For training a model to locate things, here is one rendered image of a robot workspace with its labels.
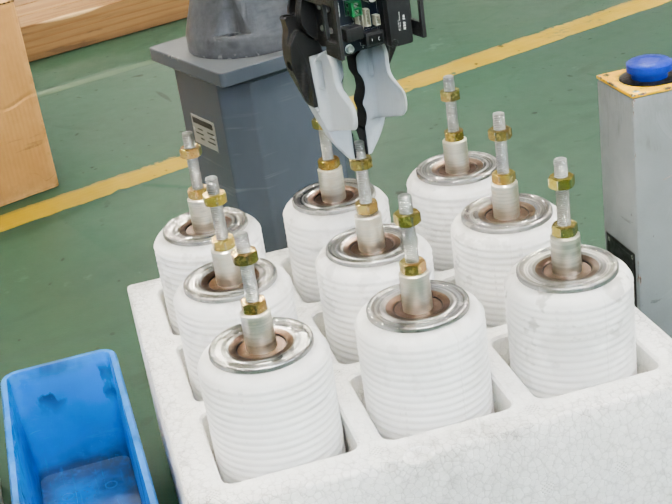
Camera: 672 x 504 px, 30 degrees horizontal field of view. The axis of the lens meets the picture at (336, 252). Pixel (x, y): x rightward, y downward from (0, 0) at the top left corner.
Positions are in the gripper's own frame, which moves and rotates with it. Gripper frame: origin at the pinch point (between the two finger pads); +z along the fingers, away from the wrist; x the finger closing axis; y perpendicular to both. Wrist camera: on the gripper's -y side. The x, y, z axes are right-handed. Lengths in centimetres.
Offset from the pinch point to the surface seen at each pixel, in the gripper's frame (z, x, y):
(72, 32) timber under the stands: 31, 23, -185
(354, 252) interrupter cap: 9.3, -1.6, 0.6
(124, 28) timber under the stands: 33, 35, -186
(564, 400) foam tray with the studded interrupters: 16.4, 4.5, 19.9
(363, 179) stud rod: 3.2, -0.2, 1.2
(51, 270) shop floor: 35, -13, -73
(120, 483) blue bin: 34.1, -21.0, -17.8
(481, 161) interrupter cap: 9.1, 16.2, -7.9
